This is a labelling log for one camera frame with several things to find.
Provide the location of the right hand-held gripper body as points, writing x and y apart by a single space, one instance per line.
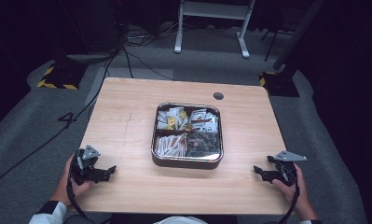
284 172

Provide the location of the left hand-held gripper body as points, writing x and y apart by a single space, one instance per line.
85 169

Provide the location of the brown compartment box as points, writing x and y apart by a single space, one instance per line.
186 163

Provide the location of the clear plastic lid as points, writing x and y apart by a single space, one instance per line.
186 132

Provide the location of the person's left hand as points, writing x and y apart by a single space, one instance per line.
62 189

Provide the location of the person's right hand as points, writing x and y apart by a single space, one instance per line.
301 199

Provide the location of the pile of pale stick sachets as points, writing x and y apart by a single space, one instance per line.
170 146

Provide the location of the pile of dark packets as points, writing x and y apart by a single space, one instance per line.
203 144

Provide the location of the pile of white red packets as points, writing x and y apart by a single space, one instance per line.
203 122

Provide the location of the pile of white yellow packets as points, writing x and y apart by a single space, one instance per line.
172 119

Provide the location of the grey table grommet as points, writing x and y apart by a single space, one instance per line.
218 95

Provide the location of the black yellow striped base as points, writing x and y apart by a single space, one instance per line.
280 84
61 77

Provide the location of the black tripod leg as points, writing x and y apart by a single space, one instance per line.
271 46

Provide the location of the dark slanted pole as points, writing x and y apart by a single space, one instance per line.
298 34

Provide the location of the white metal stand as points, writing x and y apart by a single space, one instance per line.
213 9

